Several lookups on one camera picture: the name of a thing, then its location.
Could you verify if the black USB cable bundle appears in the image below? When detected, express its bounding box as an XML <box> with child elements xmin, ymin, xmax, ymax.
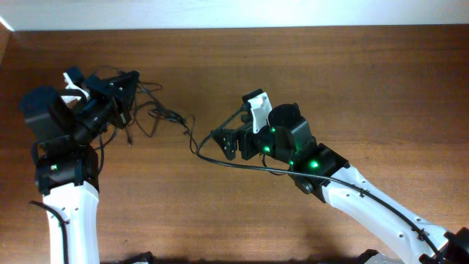
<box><xmin>86</xmin><ymin>65</ymin><xmax>184</xmax><ymax>147</ymax></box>

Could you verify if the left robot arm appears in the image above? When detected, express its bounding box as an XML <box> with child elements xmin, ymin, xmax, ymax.
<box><xmin>20</xmin><ymin>67</ymin><xmax>140</xmax><ymax>263</ymax></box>

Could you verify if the right camera cable black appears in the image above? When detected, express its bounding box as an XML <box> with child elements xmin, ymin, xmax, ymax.
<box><xmin>195</xmin><ymin>106</ymin><xmax>446</xmax><ymax>264</ymax></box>

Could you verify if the camera cable black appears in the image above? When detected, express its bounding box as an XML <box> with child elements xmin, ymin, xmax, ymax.
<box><xmin>195</xmin><ymin>106</ymin><xmax>446</xmax><ymax>264</ymax></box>
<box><xmin>29</xmin><ymin>199</ymin><xmax>70</xmax><ymax>264</ymax></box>

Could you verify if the left camera cable black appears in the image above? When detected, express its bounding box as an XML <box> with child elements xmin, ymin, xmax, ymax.
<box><xmin>29</xmin><ymin>199</ymin><xmax>70</xmax><ymax>264</ymax></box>

